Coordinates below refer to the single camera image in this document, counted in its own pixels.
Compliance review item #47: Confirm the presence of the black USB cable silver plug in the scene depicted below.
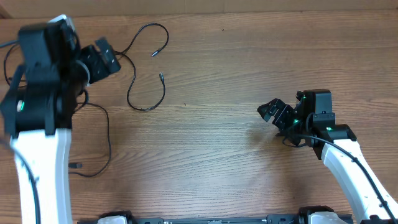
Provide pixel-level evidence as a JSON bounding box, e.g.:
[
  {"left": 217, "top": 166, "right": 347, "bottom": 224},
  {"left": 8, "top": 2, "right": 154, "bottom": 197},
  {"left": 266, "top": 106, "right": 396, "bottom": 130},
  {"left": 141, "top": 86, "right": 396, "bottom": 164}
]
[{"left": 113, "top": 22, "right": 170, "bottom": 112}]

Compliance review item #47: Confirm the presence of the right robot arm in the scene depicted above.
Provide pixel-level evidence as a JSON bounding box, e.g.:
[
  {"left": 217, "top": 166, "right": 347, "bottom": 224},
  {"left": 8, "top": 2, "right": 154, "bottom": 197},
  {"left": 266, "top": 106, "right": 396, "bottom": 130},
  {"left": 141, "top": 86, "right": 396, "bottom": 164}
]
[{"left": 257, "top": 89, "right": 397, "bottom": 223}]

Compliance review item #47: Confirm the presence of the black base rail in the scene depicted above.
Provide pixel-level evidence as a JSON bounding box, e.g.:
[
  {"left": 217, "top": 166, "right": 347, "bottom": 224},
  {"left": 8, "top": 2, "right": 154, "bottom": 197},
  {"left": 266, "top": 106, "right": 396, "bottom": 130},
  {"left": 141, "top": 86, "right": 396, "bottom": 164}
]
[{"left": 77, "top": 210, "right": 354, "bottom": 224}]

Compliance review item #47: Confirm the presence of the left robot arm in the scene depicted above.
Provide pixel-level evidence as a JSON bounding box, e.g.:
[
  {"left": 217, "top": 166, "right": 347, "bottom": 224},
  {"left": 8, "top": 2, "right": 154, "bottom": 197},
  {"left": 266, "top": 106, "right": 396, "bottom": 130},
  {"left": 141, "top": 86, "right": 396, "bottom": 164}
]
[{"left": 1, "top": 14, "right": 121, "bottom": 223}]

